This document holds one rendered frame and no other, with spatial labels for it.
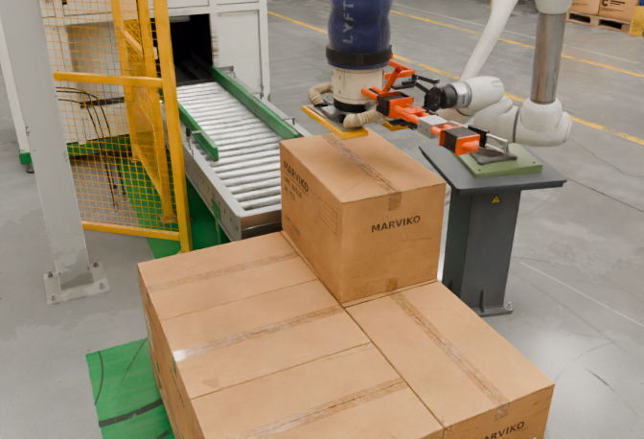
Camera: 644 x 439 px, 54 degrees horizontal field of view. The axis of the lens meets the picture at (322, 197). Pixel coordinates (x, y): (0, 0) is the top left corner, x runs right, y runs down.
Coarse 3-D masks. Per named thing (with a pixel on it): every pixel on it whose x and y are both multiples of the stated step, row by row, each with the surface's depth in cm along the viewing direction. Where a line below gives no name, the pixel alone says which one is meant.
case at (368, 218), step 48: (288, 144) 248; (336, 144) 248; (384, 144) 249; (288, 192) 252; (336, 192) 210; (384, 192) 210; (432, 192) 216; (336, 240) 213; (384, 240) 216; (432, 240) 226; (336, 288) 221; (384, 288) 226
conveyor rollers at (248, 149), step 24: (192, 96) 436; (216, 96) 441; (216, 120) 392; (240, 120) 398; (216, 144) 358; (240, 144) 356; (264, 144) 361; (216, 168) 325; (240, 168) 330; (264, 168) 327; (240, 192) 305; (264, 192) 301
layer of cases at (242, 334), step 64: (192, 256) 249; (256, 256) 249; (192, 320) 212; (256, 320) 212; (320, 320) 212; (384, 320) 212; (448, 320) 212; (192, 384) 185; (256, 384) 185; (320, 384) 185; (384, 384) 185; (448, 384) 185; (512, 384) 185
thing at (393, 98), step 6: (378, 96) 201; (384, 96) 203; (390, 96) 204; (396, 96) 204; (402, 96) 204; (408, 96) 201; (378, 102) 203; (384, 102) 198; (390, 102) 196; (396, 102) 197; (402, 102) 198; (408, 102) 199; (378, 108) 202; (384, 108) 200; (390, 108) 197; (384, 114) 199; (390, 114) 198; (396, 114) 199
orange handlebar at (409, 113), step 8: (392, 64) 246; (400, 64) 242; (392, 72) 232; (408, 72) 233; (376, 88) 214; (368, 96) 211; (376, 96) 206; (408, 104) 198; (400, 112) 194; (408, 112) 190; (416, 112) 190; (424, 112) 191; (408, 120) 191; (416, 120) 187; (432, 128) 180; (440, 128) 178; (464, 144) 169; (472, 144) 169
